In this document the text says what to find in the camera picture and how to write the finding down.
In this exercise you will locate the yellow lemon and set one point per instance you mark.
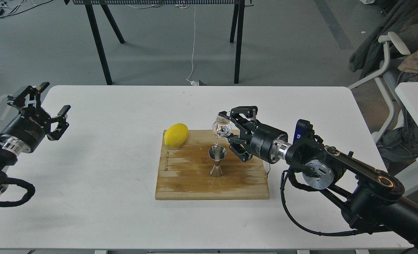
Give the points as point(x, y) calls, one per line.
point(176, 135)

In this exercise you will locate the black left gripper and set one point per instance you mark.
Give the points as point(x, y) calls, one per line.
point(27, 130)

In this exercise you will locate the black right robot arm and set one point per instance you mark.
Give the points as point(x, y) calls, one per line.
point(371, 200)

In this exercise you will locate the small clear glass cup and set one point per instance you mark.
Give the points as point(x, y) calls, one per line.
point(222, 128)

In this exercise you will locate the wooden cutting board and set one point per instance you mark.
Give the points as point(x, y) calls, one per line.
point(184, 173)

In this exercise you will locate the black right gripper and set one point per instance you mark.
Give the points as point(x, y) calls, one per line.
point(262, 136)

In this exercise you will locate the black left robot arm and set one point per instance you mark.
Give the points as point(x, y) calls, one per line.
point(28, 99)

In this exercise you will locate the white office chair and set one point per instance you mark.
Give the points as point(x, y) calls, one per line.
point(399, 145)

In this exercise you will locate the steel double jigger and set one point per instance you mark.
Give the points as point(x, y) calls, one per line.
point(217, 153)

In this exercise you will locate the black metal background table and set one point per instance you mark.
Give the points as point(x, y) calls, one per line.
point(162, 32)

